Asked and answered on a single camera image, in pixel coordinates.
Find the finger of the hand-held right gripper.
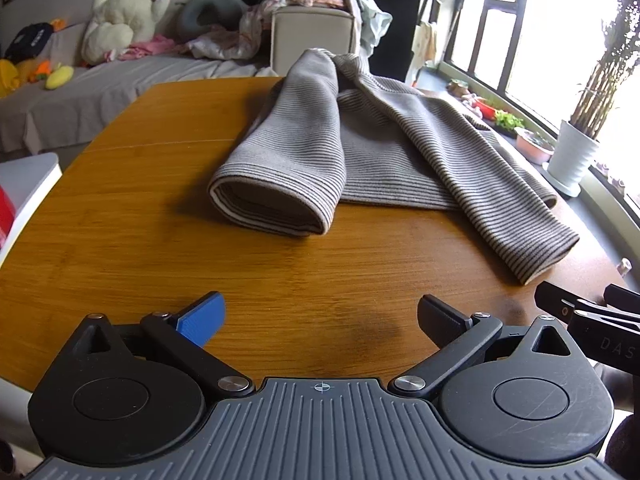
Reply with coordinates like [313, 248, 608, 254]
[604, 284, 640, 311]
[534, 281, 640, 333]

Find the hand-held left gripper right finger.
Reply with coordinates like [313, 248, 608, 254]
[389, 295, 581, 403]

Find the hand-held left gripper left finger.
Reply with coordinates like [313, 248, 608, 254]
[65, 291, 256, 400]

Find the grey striped sweater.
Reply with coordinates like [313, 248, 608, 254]
[207, 47, 581, 286]

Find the white plant pot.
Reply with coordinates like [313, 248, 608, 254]
[540, 120, 601, 198]

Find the pink bowl planter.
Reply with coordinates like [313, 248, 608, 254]
[514, 127, 556, 163]

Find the small leafy green plant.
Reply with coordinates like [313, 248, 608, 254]
[495, 112, 525, 133]

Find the tall green palm plant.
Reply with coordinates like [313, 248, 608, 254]
[570, 0, 640, 138]

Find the white stool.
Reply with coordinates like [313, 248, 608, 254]
[0, 152, 63, 261]

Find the red packet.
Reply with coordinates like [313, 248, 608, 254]
[0, 185, 16, 251]

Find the beige sofa with grey cover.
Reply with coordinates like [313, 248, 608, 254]
[0, 0, 371, 156]

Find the pink garment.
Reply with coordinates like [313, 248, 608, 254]
[120, 34, 186, 61]

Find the beige hanging cloth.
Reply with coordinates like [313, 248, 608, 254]
[414, 21, 440, 63]

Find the yellow-green plush toy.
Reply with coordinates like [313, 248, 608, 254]
[46, 64, 76, 91]

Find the yellow plush toy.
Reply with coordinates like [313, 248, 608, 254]
[0, 59, 22, 97]

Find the grey neck pillow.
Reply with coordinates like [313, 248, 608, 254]
[177, 0, 251, 41]

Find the white plush toy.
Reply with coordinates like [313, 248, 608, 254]
[80, 0, 173, 66]

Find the black cap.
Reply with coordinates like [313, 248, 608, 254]
[4, 22, 56, 63]

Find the black window frame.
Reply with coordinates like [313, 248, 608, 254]
[440, 0, 640, 221]

